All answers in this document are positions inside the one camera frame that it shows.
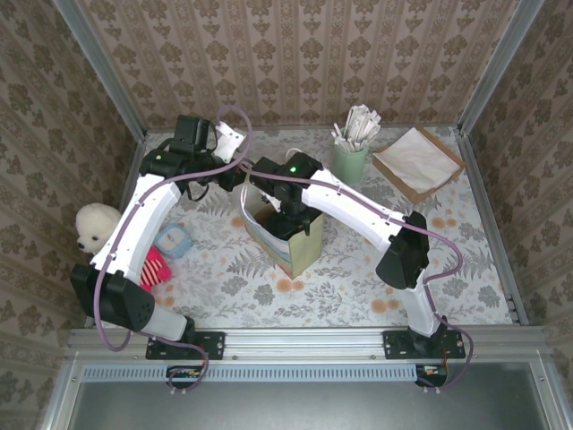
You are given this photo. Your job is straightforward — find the landscape print paper bag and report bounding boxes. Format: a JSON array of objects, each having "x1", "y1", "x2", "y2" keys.
[{"x1": 240, "y1": 146, "x2": 326, "y2": 281}]

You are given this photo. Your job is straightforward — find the pale green straw holder cup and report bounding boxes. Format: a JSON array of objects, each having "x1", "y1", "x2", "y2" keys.
[{"x1": 330, "y1": 127, "x2": 371, "y2": 185}]

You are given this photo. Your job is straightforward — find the small blue round object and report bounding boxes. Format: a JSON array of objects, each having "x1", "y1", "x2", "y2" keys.
[{"x1": 153, "y1": 223, "x2": 194, "y2": 260}]

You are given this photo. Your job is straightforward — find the paper wrapped straws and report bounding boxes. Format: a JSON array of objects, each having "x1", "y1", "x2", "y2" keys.
[{"x1": 330, "y1": 104, "x2": 383, "y2": 153}]

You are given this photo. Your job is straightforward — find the white paper napkins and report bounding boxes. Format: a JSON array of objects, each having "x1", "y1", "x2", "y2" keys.
[{"x1": 373, "y1": 129, "x2": 463, "y2": 194}]

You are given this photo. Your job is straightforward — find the brown napkin tray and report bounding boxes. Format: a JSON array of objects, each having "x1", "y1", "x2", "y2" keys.
[{"x1": 371, "y1": 125, "x2": 468, "y2": 205}]

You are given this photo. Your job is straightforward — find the black connector box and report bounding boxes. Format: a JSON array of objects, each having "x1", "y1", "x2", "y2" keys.
[
  {"x1": 415, "y1": 363, "x2": 449, "y2": 388},
  {"x1": 166, "y1": 365, "x2": 210, "y2": 388}
]

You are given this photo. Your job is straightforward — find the grey metal panel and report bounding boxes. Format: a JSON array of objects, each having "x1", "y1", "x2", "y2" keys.
[{"x1": 42, "y1": 360, "x2": 573, "y2": 430}]

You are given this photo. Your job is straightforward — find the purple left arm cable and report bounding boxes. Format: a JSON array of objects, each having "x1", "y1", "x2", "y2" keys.
[{"x1": 95, "y1": 105, "x2": 254, "y2": 398}]

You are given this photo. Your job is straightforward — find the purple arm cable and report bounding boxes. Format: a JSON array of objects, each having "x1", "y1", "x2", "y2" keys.
[
  {"x1": 241, "y1": 160, "x2": 476, "y2": 396},
  {"x1": 95, "y1": 105, "x2": 254, "y2": 398}
]

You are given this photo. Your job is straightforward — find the aluminium side rail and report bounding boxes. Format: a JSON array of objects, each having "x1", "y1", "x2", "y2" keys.
[
  {"x1": 116, "y1": 133, "x2": 149, "y2": 211},
  {"x1": 456, "y1": 127, "x2": 530, "y2": 326}
]

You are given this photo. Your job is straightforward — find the aluminium frame post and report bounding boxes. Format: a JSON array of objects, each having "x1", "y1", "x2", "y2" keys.
[
  {"x1": 458, "y1": 0, "x2": 536, "y2": 135},
  {"x1": 53, "y1": 0, "x2": 149, "y2": 142}
]

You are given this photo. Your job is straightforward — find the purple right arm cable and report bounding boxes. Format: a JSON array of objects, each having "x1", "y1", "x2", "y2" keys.
[{"x1": 241, "y1": 160, "x2": 476, "y2": 396}]

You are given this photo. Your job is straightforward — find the aluminium mounting rail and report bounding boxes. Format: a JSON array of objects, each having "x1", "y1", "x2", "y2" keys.
[{"x1": 65, "y1": 325, "x2": 550, "y2": 362}]

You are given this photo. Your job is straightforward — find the slotted grey cable duct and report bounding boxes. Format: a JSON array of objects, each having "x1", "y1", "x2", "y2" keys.
[{"x1": 80, "y1": 363, "x2": 424, "y2": 383}]

